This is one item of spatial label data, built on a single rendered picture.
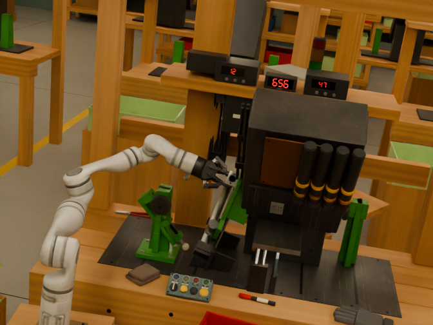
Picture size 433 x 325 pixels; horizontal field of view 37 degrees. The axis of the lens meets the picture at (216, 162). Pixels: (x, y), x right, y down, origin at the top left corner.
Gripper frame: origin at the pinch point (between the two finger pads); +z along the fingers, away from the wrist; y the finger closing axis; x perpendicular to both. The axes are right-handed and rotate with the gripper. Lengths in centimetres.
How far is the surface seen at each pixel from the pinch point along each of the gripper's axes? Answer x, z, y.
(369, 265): 19, 65, -2
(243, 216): -4.7, 9.6, -12.6
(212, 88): -9.5, -19.6, 27.6
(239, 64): -15.1, -13.7, 38.1
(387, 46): 689, 181, 606
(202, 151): 19.8, -14.2, 14.3
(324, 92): -17.6, 19.4, 40.2
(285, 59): 553, 24, 413
